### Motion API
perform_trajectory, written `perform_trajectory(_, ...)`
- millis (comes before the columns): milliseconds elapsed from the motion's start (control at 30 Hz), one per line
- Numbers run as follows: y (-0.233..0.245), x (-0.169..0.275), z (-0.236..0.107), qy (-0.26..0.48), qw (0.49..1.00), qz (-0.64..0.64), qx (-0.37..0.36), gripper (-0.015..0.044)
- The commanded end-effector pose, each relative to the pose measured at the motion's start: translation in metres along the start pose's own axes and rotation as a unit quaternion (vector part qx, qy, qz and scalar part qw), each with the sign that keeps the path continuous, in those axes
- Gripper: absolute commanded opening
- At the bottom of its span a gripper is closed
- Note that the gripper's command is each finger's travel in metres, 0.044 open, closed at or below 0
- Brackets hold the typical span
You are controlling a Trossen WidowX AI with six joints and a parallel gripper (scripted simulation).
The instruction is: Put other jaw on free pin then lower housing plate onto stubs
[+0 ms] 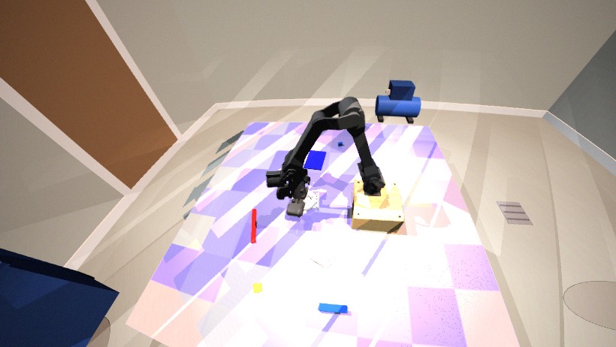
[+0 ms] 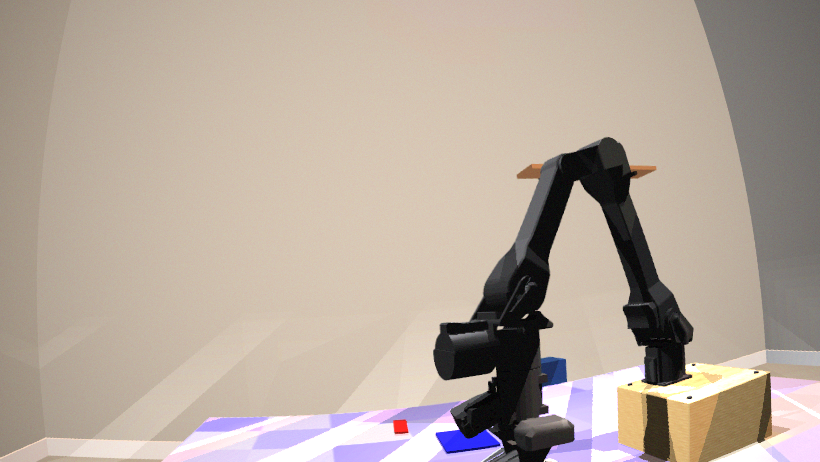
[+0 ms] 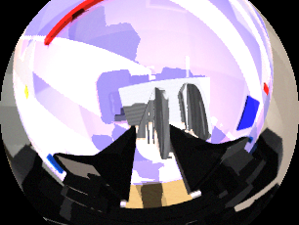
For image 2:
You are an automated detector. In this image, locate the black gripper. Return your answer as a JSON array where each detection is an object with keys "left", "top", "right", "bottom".
[{"left": 488, "top": 366, "right": 575, "bottom": 462}]

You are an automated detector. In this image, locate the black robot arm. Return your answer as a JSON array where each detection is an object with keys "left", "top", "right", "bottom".
[{"left": 433, "top": 137, "right": 694, "bottom": 439}]

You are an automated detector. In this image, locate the blue flat plate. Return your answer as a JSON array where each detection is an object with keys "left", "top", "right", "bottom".
[{"left": 436, "top": 430, "right": 501, "bottom": 454}]

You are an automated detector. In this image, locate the small red block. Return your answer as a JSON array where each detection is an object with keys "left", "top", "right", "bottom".
[{"left": 393, "top": 419, "right": 408, "bottom": 434}]

